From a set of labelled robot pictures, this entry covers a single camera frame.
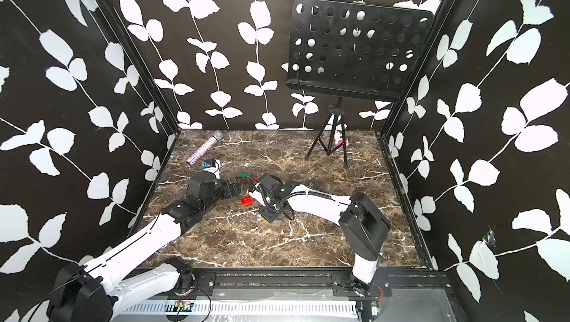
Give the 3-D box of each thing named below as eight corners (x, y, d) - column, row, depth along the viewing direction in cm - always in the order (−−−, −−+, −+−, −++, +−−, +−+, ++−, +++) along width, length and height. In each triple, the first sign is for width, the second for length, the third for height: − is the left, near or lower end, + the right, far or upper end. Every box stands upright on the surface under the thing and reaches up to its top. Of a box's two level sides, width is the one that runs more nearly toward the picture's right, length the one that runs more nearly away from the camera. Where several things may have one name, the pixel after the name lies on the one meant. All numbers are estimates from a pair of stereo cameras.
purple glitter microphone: (187, 162, 109) (184, 158, 106) (219, 134, 121) (218, 130, 119) (190, 164, 108) (188, 160, 105) (223, 136, 120) (222, 132, 118)
